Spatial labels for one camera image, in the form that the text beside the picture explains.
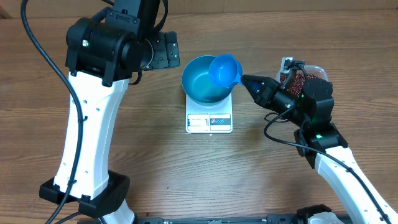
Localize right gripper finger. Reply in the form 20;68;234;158
241;75;274;85
244;81;264;100

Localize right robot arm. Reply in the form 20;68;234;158
241;75;397;223

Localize red beans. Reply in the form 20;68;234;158
280;72;318;96

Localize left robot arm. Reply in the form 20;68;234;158
39;0;180;223

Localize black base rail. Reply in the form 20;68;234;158
133;214;304;224

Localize blue plastic measuring scoop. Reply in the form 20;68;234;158
208;54;243;88

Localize clear plastic container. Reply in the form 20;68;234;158
275;65;328;83

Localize white digital kitchen scale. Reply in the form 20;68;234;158
185;93;233;134

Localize blue metal bowl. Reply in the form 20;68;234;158
182;55;232;105

